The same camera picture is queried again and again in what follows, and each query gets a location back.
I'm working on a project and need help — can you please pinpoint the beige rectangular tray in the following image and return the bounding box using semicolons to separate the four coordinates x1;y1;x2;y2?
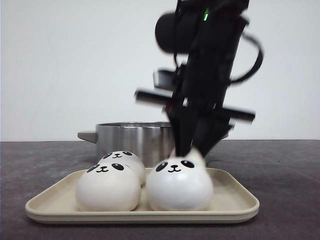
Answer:
25;168;260;225

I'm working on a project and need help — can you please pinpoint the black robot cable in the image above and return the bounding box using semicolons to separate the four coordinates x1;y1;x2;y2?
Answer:
228;31;264;85

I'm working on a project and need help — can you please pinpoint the panda bun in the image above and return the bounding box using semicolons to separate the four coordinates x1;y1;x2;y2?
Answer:
145;157;214;211
168;147;206;170
75;162;141;212
98;150;146;185

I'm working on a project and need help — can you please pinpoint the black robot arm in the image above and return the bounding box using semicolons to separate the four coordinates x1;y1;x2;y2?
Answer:
135;0;264;157

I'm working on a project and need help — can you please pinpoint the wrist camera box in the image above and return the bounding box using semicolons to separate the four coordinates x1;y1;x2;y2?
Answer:
153;69;177;91

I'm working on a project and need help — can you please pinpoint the stainless steel steamer pot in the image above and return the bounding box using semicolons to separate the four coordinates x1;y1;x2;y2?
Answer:
77;121;175;168

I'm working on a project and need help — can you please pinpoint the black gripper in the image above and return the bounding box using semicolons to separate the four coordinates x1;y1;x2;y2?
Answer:
135;51;255;157

